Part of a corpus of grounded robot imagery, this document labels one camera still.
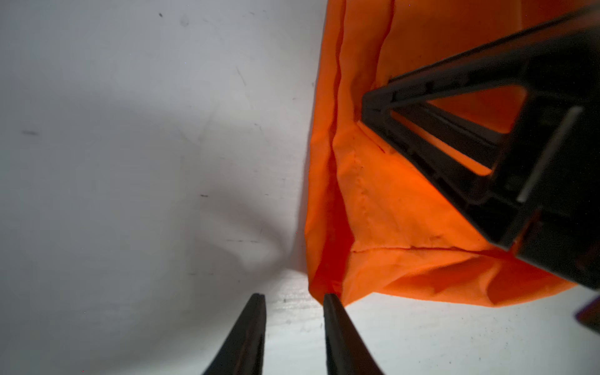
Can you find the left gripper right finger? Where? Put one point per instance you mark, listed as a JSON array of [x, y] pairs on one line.
[[346, 351]]

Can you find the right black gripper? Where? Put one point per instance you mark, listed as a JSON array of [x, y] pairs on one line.
[[546, 169]]

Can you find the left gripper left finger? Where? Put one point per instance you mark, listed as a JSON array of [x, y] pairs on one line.
[[243, 350]]

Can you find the orange garment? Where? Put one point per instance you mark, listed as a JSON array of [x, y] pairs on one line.
[[374, 222]]

